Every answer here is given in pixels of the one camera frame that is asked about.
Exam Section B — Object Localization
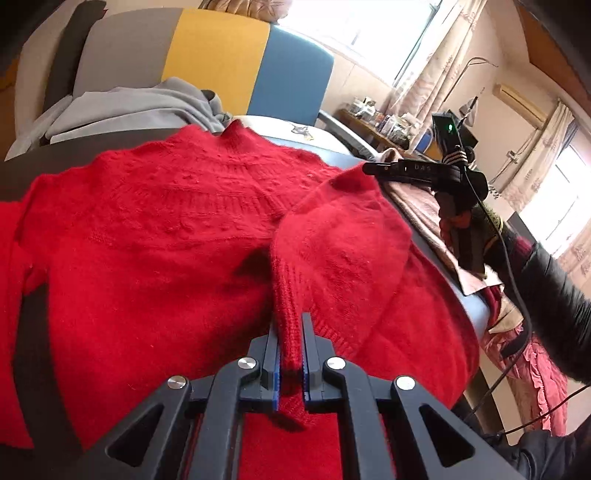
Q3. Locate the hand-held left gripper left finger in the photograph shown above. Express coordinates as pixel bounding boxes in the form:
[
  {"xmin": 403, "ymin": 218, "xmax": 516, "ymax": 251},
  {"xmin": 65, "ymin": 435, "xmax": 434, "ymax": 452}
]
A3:
[{"xmin": 81, "ymin": 322, "xmax": 282, "ymax": 480}]

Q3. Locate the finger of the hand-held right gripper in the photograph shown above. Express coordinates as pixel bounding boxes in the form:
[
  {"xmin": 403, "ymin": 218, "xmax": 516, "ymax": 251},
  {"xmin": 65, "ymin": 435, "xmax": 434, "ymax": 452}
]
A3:
[{"xmin": 362, "ymin": 160, "xmax": 403, "ymax": 177}]

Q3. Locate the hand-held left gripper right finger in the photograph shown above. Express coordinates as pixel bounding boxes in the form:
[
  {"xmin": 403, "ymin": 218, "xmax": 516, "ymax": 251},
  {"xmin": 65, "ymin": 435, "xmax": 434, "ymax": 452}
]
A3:
[{"xmin": 300, "ymin": 313, "xmax": 528, "ymax": 480}]

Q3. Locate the red knitted sweater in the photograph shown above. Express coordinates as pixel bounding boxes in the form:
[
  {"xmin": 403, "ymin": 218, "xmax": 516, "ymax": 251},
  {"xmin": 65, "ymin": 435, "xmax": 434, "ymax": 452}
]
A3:
[{"xmin": 0, "ymin": 119, "xmax": 481, "ymax": 480}]

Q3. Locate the person's right forearm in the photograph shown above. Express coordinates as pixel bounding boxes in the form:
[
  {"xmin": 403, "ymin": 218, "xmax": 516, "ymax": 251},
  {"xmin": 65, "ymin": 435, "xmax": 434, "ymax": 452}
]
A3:
[{"xmin": 480, "ymin": 210, "xmax": 591, "ymax": 385}]

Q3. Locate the person's right hand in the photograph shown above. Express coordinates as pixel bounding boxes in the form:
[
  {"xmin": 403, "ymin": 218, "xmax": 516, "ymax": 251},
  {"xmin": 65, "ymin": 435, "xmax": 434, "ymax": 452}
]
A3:
[{"xmin": 435, "ymin": 192, "xmax": 472, "ymax": 241}]

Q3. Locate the cluttered wooden shelf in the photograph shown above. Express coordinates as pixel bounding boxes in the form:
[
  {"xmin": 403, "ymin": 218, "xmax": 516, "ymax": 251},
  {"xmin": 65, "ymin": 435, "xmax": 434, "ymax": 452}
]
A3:
[{"xmin": 339, "ymin": 96, "xmax": 440, "ymax": 161}]

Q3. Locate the patterned beige curtain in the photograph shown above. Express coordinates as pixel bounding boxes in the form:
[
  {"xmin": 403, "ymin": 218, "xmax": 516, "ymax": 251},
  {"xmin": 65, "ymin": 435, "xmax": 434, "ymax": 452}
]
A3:
[
  {"xmin": 392, "ymin": 0, "xmax": 489, "ymax": 126},
  {"xmin": 500, "ymin": 99, "xmax": 579, "ymax": 214}
]

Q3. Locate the white air conditioner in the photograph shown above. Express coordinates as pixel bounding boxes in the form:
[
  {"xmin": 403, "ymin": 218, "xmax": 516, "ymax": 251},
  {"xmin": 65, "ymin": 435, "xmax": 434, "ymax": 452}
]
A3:
[{"xmin": 491, "ymin": 83, "xmax": 549, "ymax": 126}]

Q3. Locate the small bright window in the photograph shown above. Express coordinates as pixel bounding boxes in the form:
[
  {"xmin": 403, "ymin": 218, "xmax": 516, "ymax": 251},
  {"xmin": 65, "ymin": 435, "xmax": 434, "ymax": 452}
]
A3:
[{"xmin": 518, "ymin": 143, "xmax": 591, "ymax": 260}]

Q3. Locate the large bright window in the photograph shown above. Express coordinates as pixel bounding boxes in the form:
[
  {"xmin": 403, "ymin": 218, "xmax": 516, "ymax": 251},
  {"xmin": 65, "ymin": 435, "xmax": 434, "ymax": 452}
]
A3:
[{"xmin": 281, "ymin": 0, "xmax": 445, "ymax": 85}]

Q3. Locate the brown wooden panel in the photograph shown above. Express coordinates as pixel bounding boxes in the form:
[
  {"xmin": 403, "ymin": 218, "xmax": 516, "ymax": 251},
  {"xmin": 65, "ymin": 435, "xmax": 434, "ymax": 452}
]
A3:
[{"xmin": 516, "ymin": 0, "xmax": 591, "ymax": 109}]

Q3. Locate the grey yellow blue sofa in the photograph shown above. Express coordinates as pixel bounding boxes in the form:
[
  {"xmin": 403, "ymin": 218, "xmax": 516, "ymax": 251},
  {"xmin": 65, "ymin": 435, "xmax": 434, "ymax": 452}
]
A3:
[{"xmin": 0, "ymin": 0, "xmax": 502, "ymax": 462}]

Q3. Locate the pink ruffled cloth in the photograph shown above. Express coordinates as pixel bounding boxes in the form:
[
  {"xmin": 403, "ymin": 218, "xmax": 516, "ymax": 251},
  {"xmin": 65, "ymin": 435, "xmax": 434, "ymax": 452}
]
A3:
[{"xmin": 479, "ymin": 286, "xmax": 570, "ymax": 435}]

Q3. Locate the grey hoodie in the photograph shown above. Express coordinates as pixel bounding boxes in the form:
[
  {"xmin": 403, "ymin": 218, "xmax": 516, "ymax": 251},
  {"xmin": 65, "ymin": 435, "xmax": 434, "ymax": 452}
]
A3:
[{"xmin": 4, "ymin": 76, "xmax": 234, "ymax": 160}]

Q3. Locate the person's dark clothing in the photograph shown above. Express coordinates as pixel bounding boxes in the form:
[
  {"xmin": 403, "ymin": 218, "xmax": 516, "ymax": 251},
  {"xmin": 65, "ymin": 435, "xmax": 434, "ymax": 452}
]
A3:
[{"xmin": 482, "ymin": 415, "xmax": 591, "ymax": 480}]

